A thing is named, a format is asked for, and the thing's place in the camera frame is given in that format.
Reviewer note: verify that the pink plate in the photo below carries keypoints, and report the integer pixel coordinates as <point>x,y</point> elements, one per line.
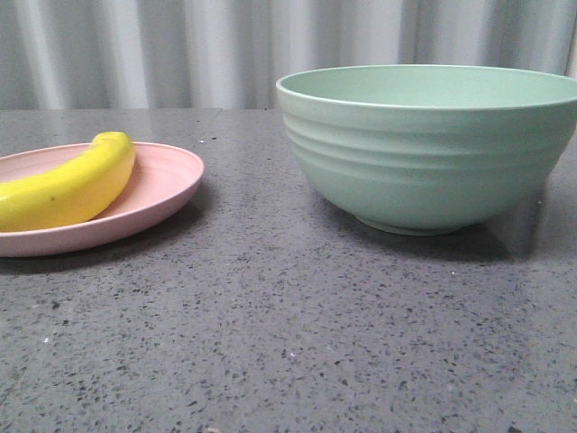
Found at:
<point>163,181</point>

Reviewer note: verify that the yellow banana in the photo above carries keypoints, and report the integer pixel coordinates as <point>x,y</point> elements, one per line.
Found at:
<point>73,192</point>

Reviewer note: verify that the green ribbed bowl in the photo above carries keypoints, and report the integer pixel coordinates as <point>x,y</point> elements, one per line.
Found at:
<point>427,149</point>

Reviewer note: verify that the grey pleated curtain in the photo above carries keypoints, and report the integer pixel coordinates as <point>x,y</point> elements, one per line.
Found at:
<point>229,54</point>

